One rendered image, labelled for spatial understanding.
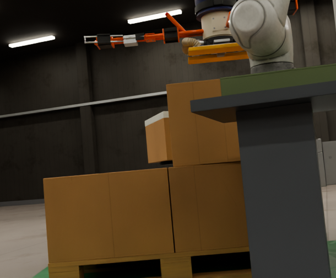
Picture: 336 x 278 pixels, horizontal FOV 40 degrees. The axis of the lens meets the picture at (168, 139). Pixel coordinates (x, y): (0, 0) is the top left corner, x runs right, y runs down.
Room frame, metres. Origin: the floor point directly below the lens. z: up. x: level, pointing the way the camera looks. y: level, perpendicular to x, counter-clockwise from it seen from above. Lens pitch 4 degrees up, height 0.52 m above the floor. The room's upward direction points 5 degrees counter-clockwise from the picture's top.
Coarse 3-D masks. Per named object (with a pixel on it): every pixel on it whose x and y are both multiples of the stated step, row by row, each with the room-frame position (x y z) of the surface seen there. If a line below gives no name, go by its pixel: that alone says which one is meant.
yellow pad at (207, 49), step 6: (234, 42) 2.25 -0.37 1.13; (192, 48) 2.24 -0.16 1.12; (198, 48) 2.24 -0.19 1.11; (204, 48) 2.24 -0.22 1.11; (210, 48) 2.24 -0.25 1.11; (216, 48) 2.24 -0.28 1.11; (222, 48) 2.24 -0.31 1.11; (228, 48) 2.25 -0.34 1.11; (234, 48) 2.26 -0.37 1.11; (240, 48) 2.28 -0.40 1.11; (192, 54) 2.31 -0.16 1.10; (198, 54) 2.32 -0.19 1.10; (204, 54) 2.33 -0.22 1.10
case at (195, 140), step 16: (208, 80) 2.19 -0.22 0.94; (176, 96) 2.20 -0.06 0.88; (192, 96) 2.19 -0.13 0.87; (208, 96) 2.19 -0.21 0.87; (176, 112) 2.20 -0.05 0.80; (176, 128) 2.20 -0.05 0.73; (192, 128) 2.20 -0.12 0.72; (208, 128) 2.19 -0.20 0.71; (224, 128) 2.18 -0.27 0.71; (176, 144) 2.20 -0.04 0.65; (192, 144) 2.20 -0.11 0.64; (208, 144) 2.19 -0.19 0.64; (224, 144) 2.18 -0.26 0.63; (176, 160) 2.20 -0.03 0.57; (192, 160) 2.20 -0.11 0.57; (208, 160) 2.19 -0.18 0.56; (224, 160) 2.18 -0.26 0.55; (240, 160) 2.18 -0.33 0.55
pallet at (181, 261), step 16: (128, 256) 2.20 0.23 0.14; (144, 256) 2.20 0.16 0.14; (160, 256) 2.20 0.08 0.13; (176, 256) 2.20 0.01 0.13; (192, 256) 2.73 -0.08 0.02; (208, 256) 2.69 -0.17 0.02; (224, 256) 2.65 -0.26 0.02; (240, 256) 2.62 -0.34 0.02; (48, 272) 2.21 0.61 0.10; (64, 272) 2.20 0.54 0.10; (80, 272) 2.23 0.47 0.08; (176, 272) 2.20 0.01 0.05; (208, 272) 2.28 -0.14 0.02; (224, 272) 2.25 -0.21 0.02; (240, 272) 2.22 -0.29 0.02
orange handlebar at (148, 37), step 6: (228, 18) 2.17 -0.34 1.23; (228, 24) 2.25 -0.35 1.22; (192, 30) 2.36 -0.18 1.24; (198, 30) 2.35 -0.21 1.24; (144, 36) 2.36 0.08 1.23; (150, 36) 2.36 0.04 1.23; (156, 36) 2.36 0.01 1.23; (162, 36) 2.37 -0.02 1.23; (180, 36) 2.40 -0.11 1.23; (186, 36) 2.40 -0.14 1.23; (192, 36) 2.41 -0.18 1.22; (114, 42) 2.41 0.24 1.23; (120, 42) 2.41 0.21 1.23
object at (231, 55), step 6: (210, 54) 2.44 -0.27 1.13; (228, 54) 2.42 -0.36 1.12; (234, 54) 2.42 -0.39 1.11; (240, 54) 2.42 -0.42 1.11; (246, 54) 2.42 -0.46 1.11; (192, 60) 2.44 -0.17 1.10; (198, 60) 2.45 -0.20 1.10; (204, 60) 2.47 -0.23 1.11; (210, 60) 2.48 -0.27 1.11; (216, 60) 2.49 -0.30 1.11; (222, 60) 2.50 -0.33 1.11; (228, 60) 2.52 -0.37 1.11
